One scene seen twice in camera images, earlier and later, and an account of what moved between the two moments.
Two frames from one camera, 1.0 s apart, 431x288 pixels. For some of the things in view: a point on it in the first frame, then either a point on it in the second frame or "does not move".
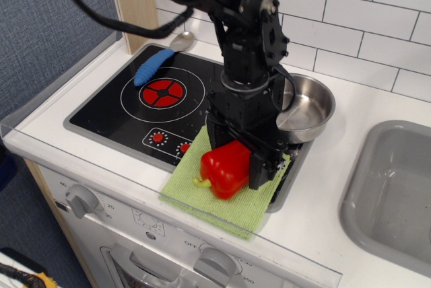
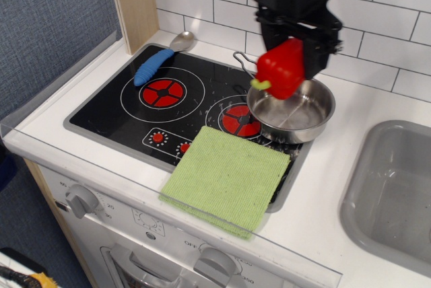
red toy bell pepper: [225, 169] → [281, 70]
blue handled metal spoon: [181, 41] does not move
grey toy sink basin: [386, 206] does not move
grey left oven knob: [81, 200] does not move
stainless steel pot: [313, 109] does not move
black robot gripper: [254, 115] → [301, 1]
